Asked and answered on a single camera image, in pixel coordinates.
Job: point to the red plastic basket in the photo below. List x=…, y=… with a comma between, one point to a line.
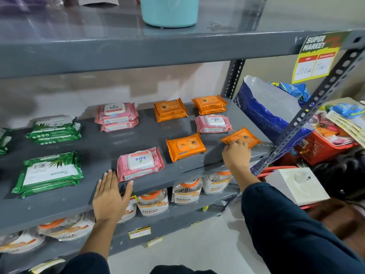
x=322, y=151

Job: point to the yellow shelf price label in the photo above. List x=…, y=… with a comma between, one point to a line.
x=154, y=241
x=139, y=232
x=47, y=265

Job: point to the green wipes pack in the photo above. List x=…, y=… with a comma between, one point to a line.
x=48, y=172
x=48, y=191
x=54, y=138
x=54, y=124
x=4, y=141

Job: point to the white paper card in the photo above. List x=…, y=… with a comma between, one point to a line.
x=98, y=0

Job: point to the person's right forearm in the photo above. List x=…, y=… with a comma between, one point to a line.
x=285, y=225

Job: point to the person's left forearm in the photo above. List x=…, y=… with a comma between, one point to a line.
x=97, y=239

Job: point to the row of orange-lidded clear jars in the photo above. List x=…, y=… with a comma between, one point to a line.
x=186, y=192

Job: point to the pink wipes pack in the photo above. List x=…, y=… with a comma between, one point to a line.
x=142, y=175
x=139, y=161
x=117, y=126
x=212, y=124
x=115, y=111

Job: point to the black bag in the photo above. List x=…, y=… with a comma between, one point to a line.
x=342, y=174

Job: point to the teal plastic container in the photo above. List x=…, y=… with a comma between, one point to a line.
x=169, y=11

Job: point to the heap of mixed small packets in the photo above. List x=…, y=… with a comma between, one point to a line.
x=328, y=128

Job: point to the person's left thumb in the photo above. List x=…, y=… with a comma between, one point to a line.
x=128, y=191

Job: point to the yellow price sign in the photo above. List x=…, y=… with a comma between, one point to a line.
x=316, y=59

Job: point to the white cardboard box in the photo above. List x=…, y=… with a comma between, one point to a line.
x=299, y=185

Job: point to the brown bag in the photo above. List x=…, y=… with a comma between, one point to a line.
x=339, y=222

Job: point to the orange wipes pack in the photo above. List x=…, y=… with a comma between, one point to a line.
x=185, y=146
x=174, y=118
x=212, y=111
x=248, y=136
x=169, y=106
x=209, y=101

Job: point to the person's right fingers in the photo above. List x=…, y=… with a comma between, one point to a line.
x=238, y=144

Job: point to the purple plastic packet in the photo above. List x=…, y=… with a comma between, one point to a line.
x=25, y=2

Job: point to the person's right hand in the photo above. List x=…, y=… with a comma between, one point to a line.
x=236, y=158

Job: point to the blue and white plastic bag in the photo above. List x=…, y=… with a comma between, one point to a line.
x=265, y=108

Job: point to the blue snack packets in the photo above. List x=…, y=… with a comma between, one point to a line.
x=296, y=91

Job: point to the yellow striped paper sheets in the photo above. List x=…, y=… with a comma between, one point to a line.
x=348, y=125

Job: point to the grey metal shelving rack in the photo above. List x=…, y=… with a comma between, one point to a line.
x=99, y=145

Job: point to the person's left hand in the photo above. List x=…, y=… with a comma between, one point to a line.
x=108, y=199

